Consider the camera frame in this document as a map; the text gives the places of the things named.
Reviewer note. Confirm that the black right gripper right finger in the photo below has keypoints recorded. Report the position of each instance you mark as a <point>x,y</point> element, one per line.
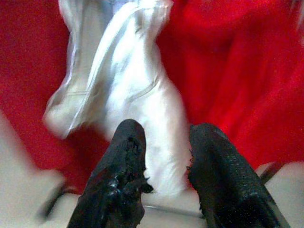
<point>225,185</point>

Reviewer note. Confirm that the red garment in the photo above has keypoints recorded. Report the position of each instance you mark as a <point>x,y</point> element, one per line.
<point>28,59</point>
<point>237,71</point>

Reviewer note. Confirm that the silver and black garment rack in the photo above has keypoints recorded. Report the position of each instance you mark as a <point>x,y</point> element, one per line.
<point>270,170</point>

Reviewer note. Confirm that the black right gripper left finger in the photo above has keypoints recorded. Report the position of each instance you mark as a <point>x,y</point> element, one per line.
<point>114,178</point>

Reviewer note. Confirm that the white silky garment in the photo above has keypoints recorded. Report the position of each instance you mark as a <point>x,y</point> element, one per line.
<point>133,83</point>

